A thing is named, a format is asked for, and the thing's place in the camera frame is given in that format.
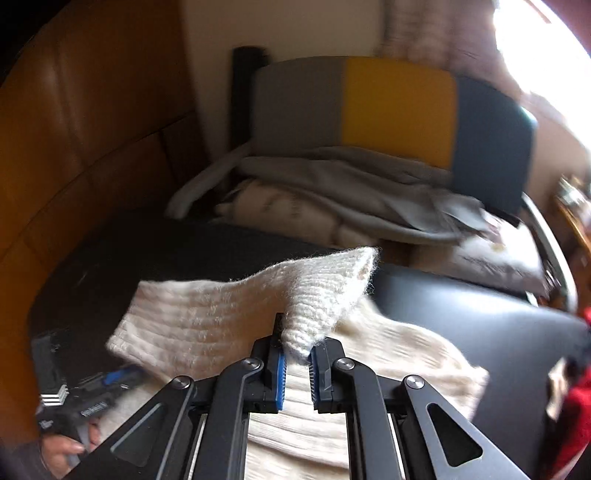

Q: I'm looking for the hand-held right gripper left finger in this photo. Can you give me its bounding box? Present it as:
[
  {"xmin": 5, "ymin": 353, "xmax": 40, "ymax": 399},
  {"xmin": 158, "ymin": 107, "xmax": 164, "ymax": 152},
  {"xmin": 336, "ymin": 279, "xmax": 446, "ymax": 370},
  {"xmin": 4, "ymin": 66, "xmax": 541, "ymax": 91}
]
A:
[{"xmin": 62, "ymin": 314, "xmax": 289, "ymax": 480}]

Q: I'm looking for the black upright post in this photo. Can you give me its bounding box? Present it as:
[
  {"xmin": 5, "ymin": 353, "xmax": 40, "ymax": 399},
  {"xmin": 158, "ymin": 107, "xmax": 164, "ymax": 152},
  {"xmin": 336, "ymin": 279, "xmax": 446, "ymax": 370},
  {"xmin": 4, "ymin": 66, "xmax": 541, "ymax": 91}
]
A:
[{"xmin": 232, "ymin": 46, "xmax": 269, "ymax": 153}]

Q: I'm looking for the grey yellow blue chair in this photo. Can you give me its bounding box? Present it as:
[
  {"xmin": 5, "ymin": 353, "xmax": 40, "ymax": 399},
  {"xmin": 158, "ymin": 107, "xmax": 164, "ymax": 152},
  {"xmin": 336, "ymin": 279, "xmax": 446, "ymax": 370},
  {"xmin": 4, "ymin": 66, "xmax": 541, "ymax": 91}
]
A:
[{"xmin": 252, "ymin": 56, "xmax": 578, "ymax": 315}]

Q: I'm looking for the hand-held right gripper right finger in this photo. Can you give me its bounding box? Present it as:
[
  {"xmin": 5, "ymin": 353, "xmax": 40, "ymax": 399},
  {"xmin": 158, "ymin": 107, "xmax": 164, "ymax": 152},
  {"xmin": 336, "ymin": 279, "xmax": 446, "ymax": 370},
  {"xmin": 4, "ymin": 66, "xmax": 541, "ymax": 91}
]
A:
[{"xmin": 308, "ymin": 337, "xmax": 532, "ymax": 480}]

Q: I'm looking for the black leather sofa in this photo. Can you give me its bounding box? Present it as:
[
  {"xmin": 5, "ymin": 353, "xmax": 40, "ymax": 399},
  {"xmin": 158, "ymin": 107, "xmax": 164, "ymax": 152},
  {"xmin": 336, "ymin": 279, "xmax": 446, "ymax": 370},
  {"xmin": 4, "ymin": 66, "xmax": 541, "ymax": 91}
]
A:
[{"xmin": 28, "ymin": 217, "xmax": 591, "ymax": 480}]

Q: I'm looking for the cream quilted blanket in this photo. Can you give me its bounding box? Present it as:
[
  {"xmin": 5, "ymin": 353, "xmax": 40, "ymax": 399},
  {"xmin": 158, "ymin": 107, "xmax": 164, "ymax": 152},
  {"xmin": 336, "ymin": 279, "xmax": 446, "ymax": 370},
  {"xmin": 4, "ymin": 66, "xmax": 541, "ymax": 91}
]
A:
[{"xmin": 217, "ymin": 180, "xmax": 384, "ymax": 245}]

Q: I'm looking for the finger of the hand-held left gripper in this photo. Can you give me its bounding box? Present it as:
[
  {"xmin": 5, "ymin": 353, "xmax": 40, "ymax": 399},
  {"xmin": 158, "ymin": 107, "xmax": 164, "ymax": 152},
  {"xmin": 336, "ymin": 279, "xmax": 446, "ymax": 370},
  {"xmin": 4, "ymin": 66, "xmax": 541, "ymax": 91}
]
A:
[{"xmin": 76, "ymin": 364, "xmax": 144, "ymax": 398}]

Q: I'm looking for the grey cloth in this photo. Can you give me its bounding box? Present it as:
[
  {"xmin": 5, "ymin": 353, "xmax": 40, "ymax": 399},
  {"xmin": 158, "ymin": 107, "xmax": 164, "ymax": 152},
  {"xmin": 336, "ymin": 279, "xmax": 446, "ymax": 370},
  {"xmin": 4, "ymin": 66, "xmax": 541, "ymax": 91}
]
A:
[{"xmin": 166, "ymin": 143, "xmax": 490, "ymax": 245}]

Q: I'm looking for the bright window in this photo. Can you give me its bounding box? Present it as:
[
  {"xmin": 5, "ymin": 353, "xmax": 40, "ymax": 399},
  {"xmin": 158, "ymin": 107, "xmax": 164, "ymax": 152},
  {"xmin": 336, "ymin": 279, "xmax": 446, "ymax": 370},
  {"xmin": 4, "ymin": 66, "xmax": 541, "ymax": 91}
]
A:
[{"xmin": 494, "ymin": 0, "xmax": 591, "ymax": 139}]

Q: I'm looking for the patterned curtain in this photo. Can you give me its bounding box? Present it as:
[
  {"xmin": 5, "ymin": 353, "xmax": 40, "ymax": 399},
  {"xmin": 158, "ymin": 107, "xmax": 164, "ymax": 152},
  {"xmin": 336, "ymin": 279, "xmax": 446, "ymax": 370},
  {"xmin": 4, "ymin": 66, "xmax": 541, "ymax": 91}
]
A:
[{"xmin": 379, "ymin": 0, "xmax": 522, "ymax": 97}]

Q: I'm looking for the red cloth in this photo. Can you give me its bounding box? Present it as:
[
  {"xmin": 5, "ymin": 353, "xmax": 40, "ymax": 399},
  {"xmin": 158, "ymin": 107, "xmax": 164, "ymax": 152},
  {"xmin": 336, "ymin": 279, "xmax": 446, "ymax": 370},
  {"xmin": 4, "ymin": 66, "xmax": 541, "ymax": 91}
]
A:
[{"xmin": 549, "ymin": 309, "xmax": 591, "ymax": 480}]

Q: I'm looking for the white printed cloth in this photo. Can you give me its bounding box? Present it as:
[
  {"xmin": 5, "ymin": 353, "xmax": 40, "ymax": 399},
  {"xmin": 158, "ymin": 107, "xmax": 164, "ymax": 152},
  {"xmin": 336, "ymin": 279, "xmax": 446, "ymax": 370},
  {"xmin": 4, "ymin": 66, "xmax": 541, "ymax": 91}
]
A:
[{"xmin": 450, "ymin": 226, "xmax": 550, "ymax": 296}]

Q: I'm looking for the cluttered wooden side table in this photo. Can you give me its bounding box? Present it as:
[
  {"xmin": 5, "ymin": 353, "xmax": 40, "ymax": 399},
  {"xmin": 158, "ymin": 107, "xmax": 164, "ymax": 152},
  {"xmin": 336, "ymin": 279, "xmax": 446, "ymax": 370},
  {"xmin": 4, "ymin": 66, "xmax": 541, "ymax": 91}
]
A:
[{"xmin": 554, "ymin": 175, "xmax": 591, "ymax": 259}]

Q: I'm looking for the wooden wardrobe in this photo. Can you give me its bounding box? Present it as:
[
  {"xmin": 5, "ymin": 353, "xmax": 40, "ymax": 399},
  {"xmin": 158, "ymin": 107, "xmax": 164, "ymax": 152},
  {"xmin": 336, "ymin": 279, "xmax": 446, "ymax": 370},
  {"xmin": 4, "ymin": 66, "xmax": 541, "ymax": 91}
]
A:
[{"xmin": 0, "ymin": 0, "xmax": 204, "ymax": 444}]

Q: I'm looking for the person's left hand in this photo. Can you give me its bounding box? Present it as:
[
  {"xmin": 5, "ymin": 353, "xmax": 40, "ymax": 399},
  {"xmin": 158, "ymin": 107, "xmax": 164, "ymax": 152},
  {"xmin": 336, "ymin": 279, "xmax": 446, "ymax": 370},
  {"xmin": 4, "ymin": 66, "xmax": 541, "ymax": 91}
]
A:
[{"xmin": 39, "ymin": 425, "xmax": 100, "ymax": 478}]

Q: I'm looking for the cream knit sweater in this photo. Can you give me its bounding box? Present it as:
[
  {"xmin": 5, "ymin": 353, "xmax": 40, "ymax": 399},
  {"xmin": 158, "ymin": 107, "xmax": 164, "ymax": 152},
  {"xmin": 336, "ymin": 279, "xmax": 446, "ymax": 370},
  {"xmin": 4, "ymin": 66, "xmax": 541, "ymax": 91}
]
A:
[{"xmin": 106, "ymin": 247, "xmax": 490, "ymax": 480}]

